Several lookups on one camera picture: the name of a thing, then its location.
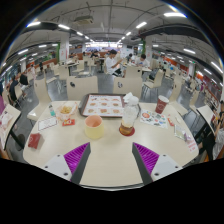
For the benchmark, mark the group of ceiling lights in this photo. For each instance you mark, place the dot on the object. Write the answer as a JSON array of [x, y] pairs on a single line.
[[175, 14]]

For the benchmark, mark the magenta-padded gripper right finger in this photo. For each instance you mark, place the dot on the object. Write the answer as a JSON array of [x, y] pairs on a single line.
[[166, 166]]

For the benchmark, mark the flat round red coaster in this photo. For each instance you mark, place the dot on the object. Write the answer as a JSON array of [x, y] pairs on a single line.
[[131, 133]]

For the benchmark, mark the clear plastic packet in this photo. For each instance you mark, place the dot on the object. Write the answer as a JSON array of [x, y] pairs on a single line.
[[180, 131]]

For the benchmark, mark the neighbouring table with leaflet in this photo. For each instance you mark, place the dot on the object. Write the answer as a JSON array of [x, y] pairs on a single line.
[[8, 121]]

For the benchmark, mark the ceiling air conditioner unit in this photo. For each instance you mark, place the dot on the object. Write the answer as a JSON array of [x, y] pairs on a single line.
[[83, 20]]

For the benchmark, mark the neighbouring white black-edged table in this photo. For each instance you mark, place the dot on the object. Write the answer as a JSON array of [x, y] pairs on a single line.
[[206, 115]]

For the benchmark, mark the clear white-capped drink bottle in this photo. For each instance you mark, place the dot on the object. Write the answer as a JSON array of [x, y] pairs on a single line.
[[129, 116]]

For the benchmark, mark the dark tray with paper liner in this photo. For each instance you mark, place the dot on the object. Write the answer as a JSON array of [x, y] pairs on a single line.
[[101, 106]]

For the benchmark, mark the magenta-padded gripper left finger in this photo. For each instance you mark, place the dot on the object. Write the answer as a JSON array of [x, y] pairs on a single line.
[[56, 165]]

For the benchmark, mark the crumpled white napkin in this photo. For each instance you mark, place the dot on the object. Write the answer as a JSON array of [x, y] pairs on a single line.
[[127, 97]]

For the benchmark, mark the paper fries wrapper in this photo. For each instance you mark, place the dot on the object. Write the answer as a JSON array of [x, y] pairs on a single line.
[[66, 111]]

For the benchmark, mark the white leaflet with printed pictures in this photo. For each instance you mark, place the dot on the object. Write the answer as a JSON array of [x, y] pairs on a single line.
[[153, 119]]

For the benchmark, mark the white red-lettered table sticker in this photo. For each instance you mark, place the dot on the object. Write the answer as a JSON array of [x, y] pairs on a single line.
[[191, 146]]

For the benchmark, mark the small teal bottle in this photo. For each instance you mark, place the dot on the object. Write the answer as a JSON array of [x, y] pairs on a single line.
[[52, 110]]

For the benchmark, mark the yellow mug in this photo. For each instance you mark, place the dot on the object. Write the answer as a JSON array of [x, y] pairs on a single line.
[[94, 130]]

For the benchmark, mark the red paper cup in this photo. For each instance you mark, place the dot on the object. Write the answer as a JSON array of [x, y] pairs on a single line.
[[161, 105]]

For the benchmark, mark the small red sachet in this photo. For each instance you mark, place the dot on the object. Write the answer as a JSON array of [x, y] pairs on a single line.
[[170, 120]]

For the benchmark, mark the red ketchup sachet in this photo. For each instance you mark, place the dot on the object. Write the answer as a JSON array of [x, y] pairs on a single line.
[[68, 122]]

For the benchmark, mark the person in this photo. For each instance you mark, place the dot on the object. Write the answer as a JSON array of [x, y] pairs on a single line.
[[111, 63], [216, 140], [1, 105], [15, 90], [142, 62]]

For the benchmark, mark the beige chair with round hole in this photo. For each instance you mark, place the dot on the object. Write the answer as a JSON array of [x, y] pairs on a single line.
[[83, 87], [130, 87]]

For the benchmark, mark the group of far beige chairs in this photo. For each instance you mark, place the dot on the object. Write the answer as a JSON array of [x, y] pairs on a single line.
[[40, 96]]

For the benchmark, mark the small red packet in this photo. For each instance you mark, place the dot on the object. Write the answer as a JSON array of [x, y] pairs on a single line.
[[34, 140]]

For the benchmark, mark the white paper card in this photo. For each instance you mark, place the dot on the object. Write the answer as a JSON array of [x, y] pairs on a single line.
[[47, 123]]

